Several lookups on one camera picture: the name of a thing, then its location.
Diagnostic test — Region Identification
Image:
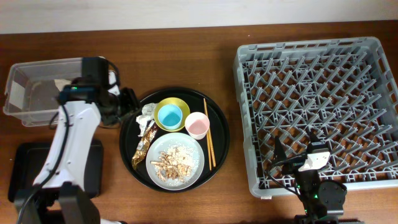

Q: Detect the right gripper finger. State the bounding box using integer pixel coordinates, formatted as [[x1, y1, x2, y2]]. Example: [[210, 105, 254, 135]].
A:
[[273, 136, 287, 162], [307, 130, 321, 144]]

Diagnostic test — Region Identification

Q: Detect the round black serving tray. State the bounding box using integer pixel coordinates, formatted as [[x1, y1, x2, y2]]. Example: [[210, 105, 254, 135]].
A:
[[119, 87, 230, 193]]

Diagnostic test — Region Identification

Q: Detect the grey dishwasher rack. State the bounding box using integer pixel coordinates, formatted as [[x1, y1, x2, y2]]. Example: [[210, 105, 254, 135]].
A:
[[233, 37, 397, 199]]

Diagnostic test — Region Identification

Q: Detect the right wooden chopstick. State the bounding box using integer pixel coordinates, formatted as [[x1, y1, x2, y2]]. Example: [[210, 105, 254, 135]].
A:
[[203, 98, 217, 168]]

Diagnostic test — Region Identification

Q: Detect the gold snack wrapper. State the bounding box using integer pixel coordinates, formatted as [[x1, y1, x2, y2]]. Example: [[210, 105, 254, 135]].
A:
[[131, 120, 159, 170]]

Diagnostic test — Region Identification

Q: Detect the clear plastic waste bin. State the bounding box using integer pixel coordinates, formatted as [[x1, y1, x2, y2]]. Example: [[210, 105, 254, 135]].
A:
[[2, 56, 119, 128]]

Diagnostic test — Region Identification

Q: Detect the grey plate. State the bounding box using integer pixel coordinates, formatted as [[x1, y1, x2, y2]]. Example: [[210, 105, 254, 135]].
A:
[[146, 133, 205, 192]]

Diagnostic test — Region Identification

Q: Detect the yellow bowl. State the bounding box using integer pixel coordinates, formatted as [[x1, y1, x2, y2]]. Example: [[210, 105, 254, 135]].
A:
[[154, 97, 190, 132]]

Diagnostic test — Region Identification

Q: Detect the pink cup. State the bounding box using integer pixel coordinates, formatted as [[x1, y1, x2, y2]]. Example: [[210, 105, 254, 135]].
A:
[[185, 112, 210, 140]]

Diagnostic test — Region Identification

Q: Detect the food scraps and rice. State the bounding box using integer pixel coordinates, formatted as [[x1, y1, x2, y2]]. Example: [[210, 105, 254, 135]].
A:
[[150, 144, 199, 185]]

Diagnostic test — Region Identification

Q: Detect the blue cup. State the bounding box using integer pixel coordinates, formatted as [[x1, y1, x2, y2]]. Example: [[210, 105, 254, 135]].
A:
[[157, 104, 183, 131]]

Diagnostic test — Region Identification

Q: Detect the black rectangular tray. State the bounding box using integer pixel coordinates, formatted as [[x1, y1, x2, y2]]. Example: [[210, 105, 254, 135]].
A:
[[8, 139, 104, 202]]

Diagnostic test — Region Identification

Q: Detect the white paper napkin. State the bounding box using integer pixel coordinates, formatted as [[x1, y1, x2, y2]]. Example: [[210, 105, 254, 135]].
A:
[[54, 79, 72, 91]]

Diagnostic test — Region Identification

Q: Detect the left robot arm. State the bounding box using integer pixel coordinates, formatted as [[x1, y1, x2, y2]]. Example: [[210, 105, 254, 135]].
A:
[[14, 57, 142, 223]]

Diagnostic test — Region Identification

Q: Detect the white crumpled paper ball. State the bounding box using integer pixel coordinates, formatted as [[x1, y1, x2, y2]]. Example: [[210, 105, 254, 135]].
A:
[[136, 103, 158, 137]]

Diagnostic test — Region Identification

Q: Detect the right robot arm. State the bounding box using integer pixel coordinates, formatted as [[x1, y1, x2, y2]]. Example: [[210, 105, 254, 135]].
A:
[[267, 132, 347, 224]]

